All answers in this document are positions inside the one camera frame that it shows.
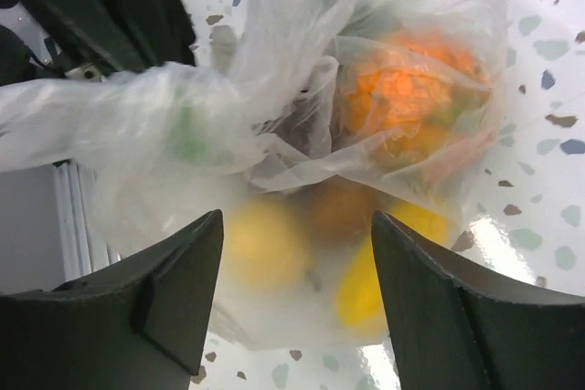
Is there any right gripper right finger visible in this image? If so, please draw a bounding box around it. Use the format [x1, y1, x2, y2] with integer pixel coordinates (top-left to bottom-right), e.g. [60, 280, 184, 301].
[371, 212, 584, 389]

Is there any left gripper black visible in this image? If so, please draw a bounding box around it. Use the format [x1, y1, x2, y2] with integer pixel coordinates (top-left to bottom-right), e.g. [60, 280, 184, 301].
[1, 0, 197, 85]

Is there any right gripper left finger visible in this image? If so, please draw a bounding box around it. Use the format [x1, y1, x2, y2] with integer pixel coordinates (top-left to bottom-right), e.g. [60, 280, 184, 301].
[1, 210, 224, 389]

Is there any yellow fake mango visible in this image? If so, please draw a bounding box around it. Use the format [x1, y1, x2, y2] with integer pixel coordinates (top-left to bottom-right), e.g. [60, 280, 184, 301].
[335, 201, 452, 340]

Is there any brown fake kiwi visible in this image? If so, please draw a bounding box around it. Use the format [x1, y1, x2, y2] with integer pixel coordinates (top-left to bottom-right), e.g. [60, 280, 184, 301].
[301, 177, 381, 245]

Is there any clear printed plastic bag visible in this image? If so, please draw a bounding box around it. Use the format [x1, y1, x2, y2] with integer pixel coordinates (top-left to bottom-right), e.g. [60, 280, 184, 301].
[1, 0, 507, 349]

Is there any orange fake pineapple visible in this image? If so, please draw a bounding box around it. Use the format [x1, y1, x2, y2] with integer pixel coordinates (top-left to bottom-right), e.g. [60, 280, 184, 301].
[338, 29, 492, 167]

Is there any aluminium frame rail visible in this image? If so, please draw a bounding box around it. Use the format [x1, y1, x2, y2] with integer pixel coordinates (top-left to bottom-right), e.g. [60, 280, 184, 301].
[53, 161, 121, 281]

